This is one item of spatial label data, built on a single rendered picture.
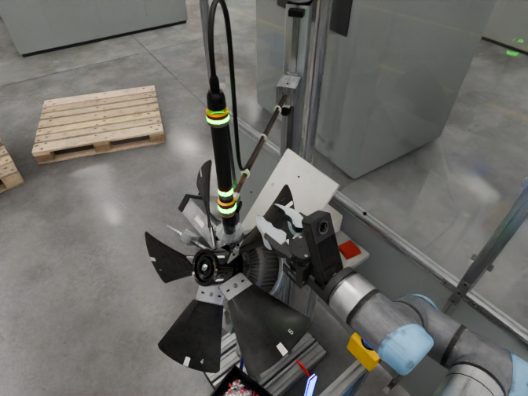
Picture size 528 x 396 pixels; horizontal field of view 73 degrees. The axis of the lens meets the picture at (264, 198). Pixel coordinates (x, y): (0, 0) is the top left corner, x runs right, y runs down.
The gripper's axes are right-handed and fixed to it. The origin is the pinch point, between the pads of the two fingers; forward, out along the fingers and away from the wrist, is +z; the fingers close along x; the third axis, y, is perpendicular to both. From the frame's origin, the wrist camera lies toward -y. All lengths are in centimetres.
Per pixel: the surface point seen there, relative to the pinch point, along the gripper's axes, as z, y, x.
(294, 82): 49, 9, 51
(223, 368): 35, 158, -2
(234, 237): 12.7, 19.9, -0.8
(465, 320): -35, 78, 70
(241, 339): 1.1, 48.4, -8.4
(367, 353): -22, 58, 21
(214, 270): 20.7, 41.2, -4.1
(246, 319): 4.4, 46.8, -4.3
